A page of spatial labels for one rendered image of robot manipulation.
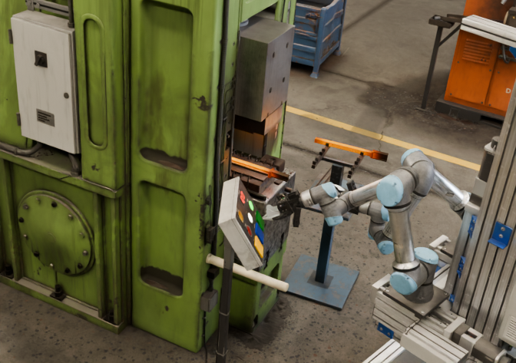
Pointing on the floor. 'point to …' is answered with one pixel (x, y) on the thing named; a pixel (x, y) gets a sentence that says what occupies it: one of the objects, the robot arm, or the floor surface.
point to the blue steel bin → (318, 24)
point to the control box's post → (225, 302)
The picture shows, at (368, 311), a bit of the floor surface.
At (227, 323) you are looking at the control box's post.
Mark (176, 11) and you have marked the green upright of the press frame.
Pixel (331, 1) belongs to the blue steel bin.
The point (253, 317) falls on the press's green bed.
